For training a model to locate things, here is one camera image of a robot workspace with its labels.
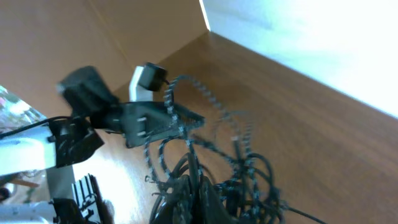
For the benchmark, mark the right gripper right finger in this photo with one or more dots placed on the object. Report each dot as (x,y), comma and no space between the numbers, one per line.
(212,210)

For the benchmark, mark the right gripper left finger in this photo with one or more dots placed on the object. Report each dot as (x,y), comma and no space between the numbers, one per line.
(174,207)

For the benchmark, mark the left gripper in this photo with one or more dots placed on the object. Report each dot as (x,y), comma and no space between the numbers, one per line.
(153,118)

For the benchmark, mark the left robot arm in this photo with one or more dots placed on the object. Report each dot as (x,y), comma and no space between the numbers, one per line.
(63,141)

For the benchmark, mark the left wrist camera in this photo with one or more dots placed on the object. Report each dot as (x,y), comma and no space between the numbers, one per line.
(146,79)

